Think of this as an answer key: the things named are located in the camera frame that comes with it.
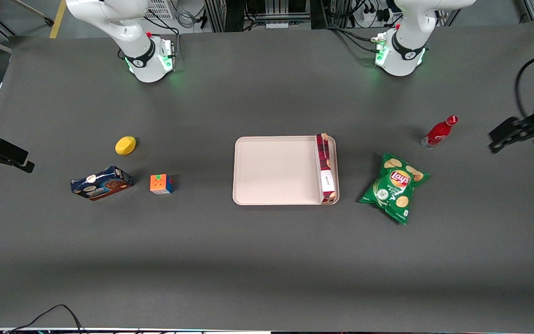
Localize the beige plastic tray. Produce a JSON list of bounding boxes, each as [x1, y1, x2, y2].
[[232, 135, 341, 206]]

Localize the white power strip with plugs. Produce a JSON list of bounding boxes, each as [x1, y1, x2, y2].
[[361, 8, 392, 25]]

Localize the colourful puzzle cube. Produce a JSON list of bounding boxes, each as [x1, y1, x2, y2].
[[150, 173, 174, 195]]

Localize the grey coiled cable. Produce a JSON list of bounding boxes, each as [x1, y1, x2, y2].
[[175, 8, 197, 29]]

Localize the blue cookie box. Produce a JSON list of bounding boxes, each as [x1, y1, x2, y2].
[[70, 166, 134, 201]]

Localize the black left base cables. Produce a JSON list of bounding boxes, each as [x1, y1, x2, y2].
[[324, 26, 380, 54]]

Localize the red soda bottle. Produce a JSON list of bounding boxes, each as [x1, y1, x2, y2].
[[420, 115, 459, 150]]

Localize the red cookie box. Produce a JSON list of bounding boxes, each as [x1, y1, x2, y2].
[[315, 133, 338, 206]]

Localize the green chips bag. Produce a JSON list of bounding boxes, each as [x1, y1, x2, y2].
[[359, 152, 430, 226]]

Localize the white perforated box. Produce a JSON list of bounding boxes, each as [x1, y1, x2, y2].
[[145, 0, 176, 20]]

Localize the black right base cable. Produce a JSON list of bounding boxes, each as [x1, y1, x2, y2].
[[143, 17, 180, 47]]

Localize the thin black table cable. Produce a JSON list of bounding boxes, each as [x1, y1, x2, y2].
[[3, 304, 87, 334]]

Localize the dark aluminium frame post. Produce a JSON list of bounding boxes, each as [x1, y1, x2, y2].
[[203, 0, 227, 33]]

